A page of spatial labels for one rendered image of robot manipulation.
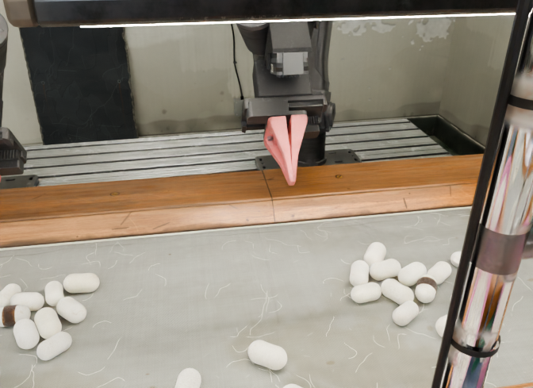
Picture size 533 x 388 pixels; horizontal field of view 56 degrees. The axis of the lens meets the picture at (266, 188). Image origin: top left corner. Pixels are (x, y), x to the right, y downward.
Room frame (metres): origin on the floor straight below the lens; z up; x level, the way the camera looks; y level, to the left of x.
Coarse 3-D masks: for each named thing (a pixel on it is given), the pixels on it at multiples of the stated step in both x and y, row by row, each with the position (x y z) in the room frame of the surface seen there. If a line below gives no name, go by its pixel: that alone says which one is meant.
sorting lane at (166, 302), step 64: (0, 256) 0.48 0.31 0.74; (64, 256) 0.48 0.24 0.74; (128, 256) 0.48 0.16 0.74; (192, 256) 0.48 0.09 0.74; (256, 256) 0.48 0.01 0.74; (320, 256) 0.48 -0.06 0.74; (448, 256) 0.48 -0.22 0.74; (64, 320) 0.38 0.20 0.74; (128, 320) 0.38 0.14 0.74; (192, 320) 0.38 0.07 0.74; (256, 320) 0.38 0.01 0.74; (320, 320) 0.38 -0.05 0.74; (384, 320) 0.38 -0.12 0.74; (512, 320) 0.38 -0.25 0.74; (0, 384) 0.30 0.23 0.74; (64, 384) 0.30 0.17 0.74; (128, 384) 0.30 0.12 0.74; (256, 384) 0.30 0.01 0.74; (320, 384) 0.30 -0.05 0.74; (384, 384) 0.30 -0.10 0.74; (512, 384) 0.30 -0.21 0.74
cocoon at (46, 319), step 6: (42, 312) 0.37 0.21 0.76; (48, 312) 0.37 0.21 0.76; (54, 312) 0.37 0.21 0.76; (36, 318) 0.36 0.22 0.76; (42, 318) 0.36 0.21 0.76; (48, 318) 0.36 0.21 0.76; (54, 318) 0.36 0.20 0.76; (36, 324) 0.36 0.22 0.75; (42, 324) 0.35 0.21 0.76; (48, 324) 0.35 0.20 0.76; (54, 324) 0.35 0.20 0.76; (60, 324) 0.36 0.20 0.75; (42, 330) 0.35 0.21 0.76; (48, 330) 0.35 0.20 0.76; (54, 330) 0.35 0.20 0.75; (60, 330) 0.36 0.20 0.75; (42, 336) 0.35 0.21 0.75; (48, 336) 0.35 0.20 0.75
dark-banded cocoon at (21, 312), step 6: (18, 306) 0.38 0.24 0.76; (24, 306) 0.38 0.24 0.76; (0, 312) 0.37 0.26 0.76; (18, 312) 0.37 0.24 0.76; (24, 312) 0.37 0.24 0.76; (30, 312) 0.38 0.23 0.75; (0, 318) 0.36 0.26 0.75; (18, 318) 0.37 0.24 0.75; (24, 318) 0.37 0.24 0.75; (0, 324) 0.36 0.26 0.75
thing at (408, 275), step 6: (408, 264) 0.45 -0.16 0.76; (414, 264) 0.44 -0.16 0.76; (420, 264) 0.44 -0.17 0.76; (402, 270) 0.43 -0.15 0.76; (408, 270) 0.43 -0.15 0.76; (414, 270) 0.43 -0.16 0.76; (420, 270) 0.43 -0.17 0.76; (426, 270) 0.44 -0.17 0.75; (402, 276) 0.43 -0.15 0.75; (408, 276) 0.43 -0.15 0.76; (414, 276) 0.43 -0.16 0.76; (420, 276) 0.43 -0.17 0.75; (402, 282) 0.43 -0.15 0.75; (408, 282) 0.42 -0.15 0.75; (414, 282) 0.42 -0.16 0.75
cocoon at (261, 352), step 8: (256, 344) 0.32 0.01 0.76; (264, 344) 0.32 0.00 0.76; (272, 344) 0.33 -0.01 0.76; (248, 352) 0.32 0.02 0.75; (256, 352) 0.32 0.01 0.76; (264, 352) 0.32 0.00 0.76; (272, 352) 0.32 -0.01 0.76; (280, 352) 0.32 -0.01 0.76; (256, 360) 0.32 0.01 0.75; (264, 360) 0.31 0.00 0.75; (272, 360) 0.31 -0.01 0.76; (280, 360) 0.31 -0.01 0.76; (272, 368) 0.31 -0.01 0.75; (280, 368) 0.31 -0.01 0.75
